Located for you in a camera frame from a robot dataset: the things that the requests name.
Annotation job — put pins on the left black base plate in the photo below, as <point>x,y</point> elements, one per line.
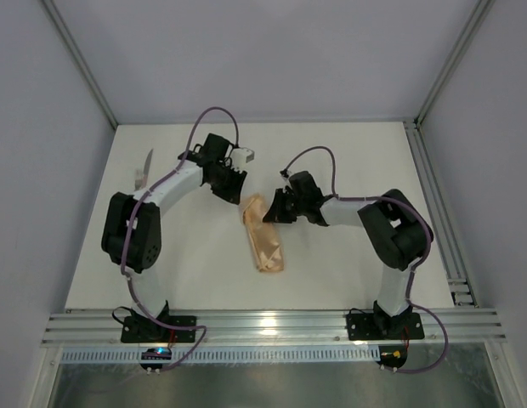
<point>139,329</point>

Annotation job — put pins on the left aluminium frame post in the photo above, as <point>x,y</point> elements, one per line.
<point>79,61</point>

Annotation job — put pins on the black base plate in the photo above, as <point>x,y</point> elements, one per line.
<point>139,329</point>
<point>372,326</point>

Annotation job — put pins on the aluminium frame post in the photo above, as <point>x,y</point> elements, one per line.
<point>79,61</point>
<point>454,58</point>

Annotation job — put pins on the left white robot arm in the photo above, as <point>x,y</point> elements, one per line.
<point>132,235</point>

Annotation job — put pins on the aluminium rail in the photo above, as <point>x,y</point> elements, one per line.
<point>456,267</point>
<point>264,327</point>

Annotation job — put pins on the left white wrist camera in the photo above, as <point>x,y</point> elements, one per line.
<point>240,157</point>

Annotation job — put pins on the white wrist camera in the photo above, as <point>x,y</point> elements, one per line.
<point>286,175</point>
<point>240,157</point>

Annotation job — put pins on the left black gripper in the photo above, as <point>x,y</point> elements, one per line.
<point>223,175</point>

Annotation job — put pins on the right side aluminium rail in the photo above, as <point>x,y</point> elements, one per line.
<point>456,267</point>

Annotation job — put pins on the peach satin cloth napkin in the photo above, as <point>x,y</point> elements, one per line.
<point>263,238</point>

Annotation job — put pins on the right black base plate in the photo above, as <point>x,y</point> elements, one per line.
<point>372,326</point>

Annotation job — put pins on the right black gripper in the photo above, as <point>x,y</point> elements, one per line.
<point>287,206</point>

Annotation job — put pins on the front aluminium rail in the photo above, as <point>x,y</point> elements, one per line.
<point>264,327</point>

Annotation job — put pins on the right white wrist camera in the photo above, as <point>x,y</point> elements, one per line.
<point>286,175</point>

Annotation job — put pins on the left controller board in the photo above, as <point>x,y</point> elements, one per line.
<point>153,360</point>

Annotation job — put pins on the controller board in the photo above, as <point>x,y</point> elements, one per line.
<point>153,360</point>
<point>392,356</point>

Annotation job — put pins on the slotted cable duct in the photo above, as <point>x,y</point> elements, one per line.
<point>227,355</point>

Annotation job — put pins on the right aluminium frame post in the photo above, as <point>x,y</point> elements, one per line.
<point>454,58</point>

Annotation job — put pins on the right controller board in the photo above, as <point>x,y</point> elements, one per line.
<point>392,356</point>

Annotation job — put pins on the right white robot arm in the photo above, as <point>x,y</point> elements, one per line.
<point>400,237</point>

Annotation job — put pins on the pink handled table knife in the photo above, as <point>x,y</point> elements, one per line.
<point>146,169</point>

